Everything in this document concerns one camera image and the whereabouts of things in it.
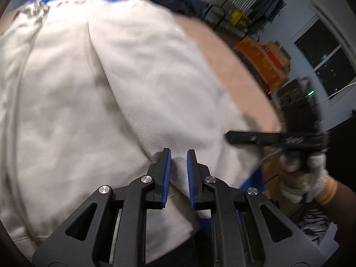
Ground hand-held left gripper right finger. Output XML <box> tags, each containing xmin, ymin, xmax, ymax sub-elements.
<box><xmin>186</xmin><ymin>149</ymin><xmax>326</xmax><ymax>267</ymax></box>

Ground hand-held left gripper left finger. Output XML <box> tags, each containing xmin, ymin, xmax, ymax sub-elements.
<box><xmin>31</xmin><ymin>148</ymin><xmax>171</xmax><ymax>267</ymax></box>

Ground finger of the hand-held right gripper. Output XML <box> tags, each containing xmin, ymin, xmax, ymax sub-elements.
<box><xmin>225</xmin><ymin>130</ymin><xmax>281</xmax><ymax>146</ymax></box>

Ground white and blue work jacket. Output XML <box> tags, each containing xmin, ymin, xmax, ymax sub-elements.
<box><xmin>0</xmin><ymin>0</ymin><xmax>267</xmax><ymax>265</ymax></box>

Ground person's right forearm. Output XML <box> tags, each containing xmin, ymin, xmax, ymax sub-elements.
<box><xmin>316</xmin><ymin>178</ymin><xmax>356</xmax><ymax>229</ymax></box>

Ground black metal clothes rack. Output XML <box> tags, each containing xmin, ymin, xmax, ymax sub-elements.
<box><xmin>204</xmin><ymin>0</ymin><xmax>285</xmax><ymax>35</ymax></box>

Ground person's right hand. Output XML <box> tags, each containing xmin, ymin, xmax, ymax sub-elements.
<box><xmin>279</xmin><ymin>152</ymin><xmax>330</xmax><ymax>204</ymax></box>

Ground cardboard box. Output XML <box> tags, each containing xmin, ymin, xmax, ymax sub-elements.
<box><xmin>263</xmin><ymin>41</ymin><xmax>291</xmax><ymax>70</ymax></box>

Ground orange crates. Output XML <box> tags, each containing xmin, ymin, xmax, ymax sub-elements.
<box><xmin>234</xmin><ymin>39</ymin><xmax>290</xmax><ymax>89</ymax></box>

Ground window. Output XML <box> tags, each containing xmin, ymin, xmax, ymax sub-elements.
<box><xmin>293</xmin><ymin>14</ymin><xmax>356</xmax><ymax>103</ymax></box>

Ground person's striped pants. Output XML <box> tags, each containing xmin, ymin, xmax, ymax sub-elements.
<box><xmin>289</xmin><ymin>206</ymin><xmax>338</xmax><ymax>245</ymax></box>

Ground yellow crate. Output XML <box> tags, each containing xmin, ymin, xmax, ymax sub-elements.
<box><xmin>229</xmin><ymin>10</ymin><xmax>251</xmax><ymax>27</ymax></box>

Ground dark hanging garments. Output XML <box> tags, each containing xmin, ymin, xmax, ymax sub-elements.
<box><xmin>252</xmin><ymin>0</ymin><xmax>284</xmax><ymax>23</ymax></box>

